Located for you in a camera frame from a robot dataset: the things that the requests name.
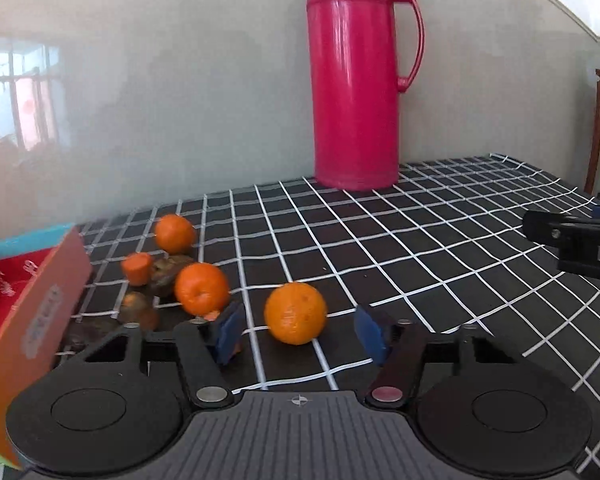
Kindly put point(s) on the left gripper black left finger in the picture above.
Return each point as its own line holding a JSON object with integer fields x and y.
{"x": 204, "y": 347}

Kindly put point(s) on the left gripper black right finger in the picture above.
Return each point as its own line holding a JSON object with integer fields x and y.
{"x": 396, "y": 347}

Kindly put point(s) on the orange tangerine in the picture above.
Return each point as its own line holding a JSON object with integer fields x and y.
{"x": 295, "y": 313}
{"x": 202, "y": 288}
{"x": 174, "y": 234}

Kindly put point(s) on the brown orange-tipped fruit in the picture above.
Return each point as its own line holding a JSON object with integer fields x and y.
{"x": 137, "y": 308}

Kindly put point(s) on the dark brown fruit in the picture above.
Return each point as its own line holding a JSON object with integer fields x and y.
{"x": 164, "y": 272}

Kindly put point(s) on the orange carrot chunk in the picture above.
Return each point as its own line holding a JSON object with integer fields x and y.
{"x": 137, "y": 268}

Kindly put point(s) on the dark wrinkled fruit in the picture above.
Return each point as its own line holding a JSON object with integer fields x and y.
{"x": 90, "y": 330}

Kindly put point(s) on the black white grid tablecloth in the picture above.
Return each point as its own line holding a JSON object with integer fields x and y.
{"x": 510, "y": 380}

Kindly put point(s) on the colourful cardboard box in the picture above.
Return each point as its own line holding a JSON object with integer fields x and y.
{"x": 42, "y": 277}

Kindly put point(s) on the pink thermos jug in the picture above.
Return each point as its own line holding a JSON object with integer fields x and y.
{"x": 356, "y": 86}

